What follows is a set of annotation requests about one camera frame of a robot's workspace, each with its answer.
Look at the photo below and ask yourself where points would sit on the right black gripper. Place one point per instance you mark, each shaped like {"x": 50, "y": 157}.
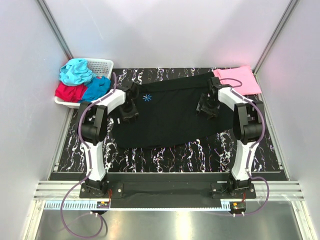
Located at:
{"x": 211, "y": 112}

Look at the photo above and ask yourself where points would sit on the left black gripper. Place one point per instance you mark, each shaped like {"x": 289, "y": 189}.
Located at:
{"x": 126, "y": 116}

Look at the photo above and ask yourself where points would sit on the black t shirt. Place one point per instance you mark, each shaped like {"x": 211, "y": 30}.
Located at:
{"x": 167, "y": 115}

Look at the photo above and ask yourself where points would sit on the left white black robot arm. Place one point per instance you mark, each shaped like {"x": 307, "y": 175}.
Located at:
{"x": 92, "y": 130}

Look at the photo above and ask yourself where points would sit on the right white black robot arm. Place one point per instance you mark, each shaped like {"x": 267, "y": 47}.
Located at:
{"x": 248, "y": 128}

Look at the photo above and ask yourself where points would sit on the folded pink t shirt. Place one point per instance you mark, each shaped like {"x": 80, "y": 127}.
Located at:
{"x": 241, "y": 78}

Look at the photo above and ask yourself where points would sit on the black marble pattern mat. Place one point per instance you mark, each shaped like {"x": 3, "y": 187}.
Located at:
{"x": 214, "y": 153}

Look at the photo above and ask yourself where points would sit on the white plastic basket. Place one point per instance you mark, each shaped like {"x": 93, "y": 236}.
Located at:
{"x": 99, "y": 66}

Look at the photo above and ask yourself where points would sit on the red t shirt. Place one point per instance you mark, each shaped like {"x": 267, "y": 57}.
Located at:
{"x": 71, "y": 94}

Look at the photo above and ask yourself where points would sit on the light blue t shirt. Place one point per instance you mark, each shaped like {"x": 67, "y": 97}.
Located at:
{"x": 76, "y": 72}

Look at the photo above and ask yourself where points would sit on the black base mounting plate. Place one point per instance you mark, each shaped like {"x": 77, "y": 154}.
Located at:
{"x": 165, "y": 199}

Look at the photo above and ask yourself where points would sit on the left orange connector box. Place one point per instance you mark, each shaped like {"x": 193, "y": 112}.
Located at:
{"x": 103, "y": 204}

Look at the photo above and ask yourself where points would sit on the orange connector box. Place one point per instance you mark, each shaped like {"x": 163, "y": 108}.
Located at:
{"x": 238, "y": 207}
{"x": 103, "y": 204}

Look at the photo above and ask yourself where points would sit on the right orange connector box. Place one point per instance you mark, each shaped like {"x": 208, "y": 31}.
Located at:
{"x": 238, "y": 207}

